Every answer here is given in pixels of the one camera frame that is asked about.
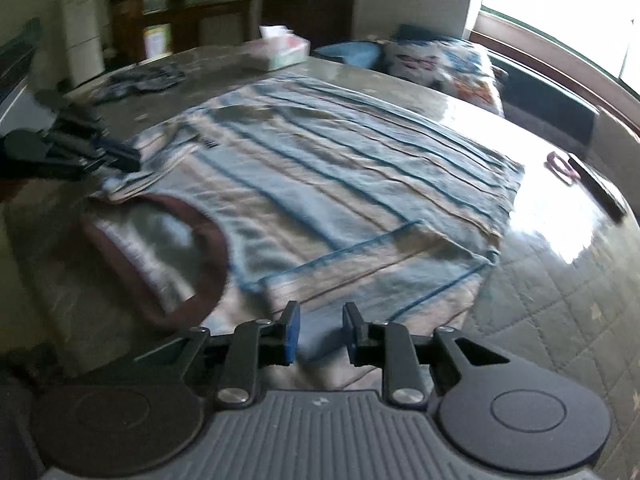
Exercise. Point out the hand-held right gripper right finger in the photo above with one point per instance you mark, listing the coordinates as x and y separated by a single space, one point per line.
350 335

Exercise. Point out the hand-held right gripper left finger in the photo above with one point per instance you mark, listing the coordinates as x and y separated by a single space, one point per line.
290 334

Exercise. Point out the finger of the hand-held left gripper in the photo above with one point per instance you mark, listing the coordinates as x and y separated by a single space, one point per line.
120 157
75 120

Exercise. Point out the striped blue towel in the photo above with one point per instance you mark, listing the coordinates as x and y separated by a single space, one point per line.
325 170

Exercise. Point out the white appliance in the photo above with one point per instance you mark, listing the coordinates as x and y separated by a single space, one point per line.
82 40

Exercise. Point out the blue grey crumpled cloth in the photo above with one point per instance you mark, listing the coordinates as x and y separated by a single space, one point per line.
145 80

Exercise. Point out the dark wooden cabinet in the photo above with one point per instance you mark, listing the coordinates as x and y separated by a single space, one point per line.
220 25

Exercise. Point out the white tissue box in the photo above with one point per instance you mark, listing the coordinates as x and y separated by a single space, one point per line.
285 55

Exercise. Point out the dark wooden door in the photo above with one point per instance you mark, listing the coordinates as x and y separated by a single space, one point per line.
280 0

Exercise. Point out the butterfly print pillow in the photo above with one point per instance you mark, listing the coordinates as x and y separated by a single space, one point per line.
440 65

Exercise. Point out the black remote control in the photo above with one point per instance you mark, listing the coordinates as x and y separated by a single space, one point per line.
600 190

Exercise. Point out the blue sofa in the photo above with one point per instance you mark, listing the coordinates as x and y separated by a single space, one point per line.
540 105

